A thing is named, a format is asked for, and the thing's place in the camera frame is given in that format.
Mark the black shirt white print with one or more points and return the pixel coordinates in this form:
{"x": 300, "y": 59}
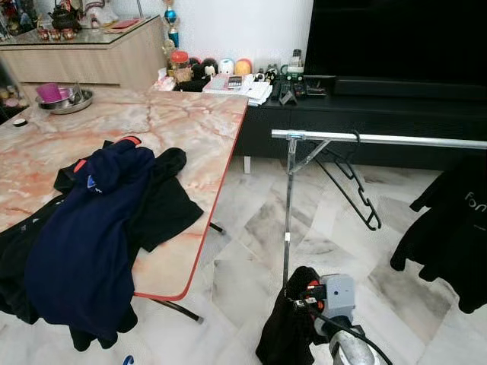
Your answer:
{"x": 449, "y": 236}

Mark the blue plastic hanger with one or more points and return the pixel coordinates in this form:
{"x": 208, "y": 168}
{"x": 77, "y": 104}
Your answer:
{"x": 127, "y": 360}

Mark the navy blue shirt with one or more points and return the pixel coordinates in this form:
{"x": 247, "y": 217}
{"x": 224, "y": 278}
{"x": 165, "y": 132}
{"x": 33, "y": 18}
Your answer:
{"x": 84, "y": 243}

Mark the black plastic hanger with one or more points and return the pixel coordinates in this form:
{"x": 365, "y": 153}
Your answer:
{"x": 375, "y": 222}

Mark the black shirt green logo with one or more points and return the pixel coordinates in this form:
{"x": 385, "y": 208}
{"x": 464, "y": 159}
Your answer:
{"x": 167, "y": 213}

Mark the black television console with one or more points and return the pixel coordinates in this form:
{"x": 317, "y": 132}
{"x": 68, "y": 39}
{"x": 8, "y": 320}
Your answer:
{"x": 365, "y": 122}

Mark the marble pattern folding table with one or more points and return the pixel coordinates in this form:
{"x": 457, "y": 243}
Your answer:
{"x": 190, "y": 122}

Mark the white book stack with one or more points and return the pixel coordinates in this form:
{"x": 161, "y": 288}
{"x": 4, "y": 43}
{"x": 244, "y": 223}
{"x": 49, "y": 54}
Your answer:
{"x": 236, "y": 84}

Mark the clear bottle green label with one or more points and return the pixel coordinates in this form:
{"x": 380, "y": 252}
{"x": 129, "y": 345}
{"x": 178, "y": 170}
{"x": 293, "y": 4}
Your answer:
{"x": 295, "y": 62}

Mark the orange round figurine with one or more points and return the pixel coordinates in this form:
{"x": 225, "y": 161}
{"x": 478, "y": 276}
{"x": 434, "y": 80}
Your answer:
{"x": 243, "y": 67}

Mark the white round figurine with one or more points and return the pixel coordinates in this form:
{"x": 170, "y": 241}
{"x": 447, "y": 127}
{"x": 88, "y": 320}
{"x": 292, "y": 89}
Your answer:
{"x": 227, "y": 66}

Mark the jar with red lid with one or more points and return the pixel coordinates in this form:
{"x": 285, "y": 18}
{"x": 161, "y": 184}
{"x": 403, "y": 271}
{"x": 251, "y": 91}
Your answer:
{"x": 179, "y": 67}

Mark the black television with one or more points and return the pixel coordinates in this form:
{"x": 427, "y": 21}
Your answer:
{"x": 396, "y": 38}

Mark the metal bowl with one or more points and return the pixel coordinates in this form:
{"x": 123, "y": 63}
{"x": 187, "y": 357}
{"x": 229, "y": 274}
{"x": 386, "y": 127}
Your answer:
{"x": 72, "y": 105}

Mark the trophy with blue ball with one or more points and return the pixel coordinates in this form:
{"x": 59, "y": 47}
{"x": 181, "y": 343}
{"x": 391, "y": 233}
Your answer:
{"x": 171, "y": 19}

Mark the light wooden cabinet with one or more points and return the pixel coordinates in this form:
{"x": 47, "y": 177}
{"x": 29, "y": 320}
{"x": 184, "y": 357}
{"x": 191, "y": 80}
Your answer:
{"x": 84, "y": 65}

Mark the pink cup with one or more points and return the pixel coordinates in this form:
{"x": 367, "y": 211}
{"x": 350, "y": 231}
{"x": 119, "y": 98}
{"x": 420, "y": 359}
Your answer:
{"x": 49, "y": 92}

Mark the small black round lid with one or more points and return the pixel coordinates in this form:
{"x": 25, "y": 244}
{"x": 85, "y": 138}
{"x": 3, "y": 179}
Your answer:
{"x": 20, "y": 122}

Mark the white robed statue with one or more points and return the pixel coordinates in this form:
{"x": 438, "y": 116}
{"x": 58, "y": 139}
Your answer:
{"x": 95, "y": 9}

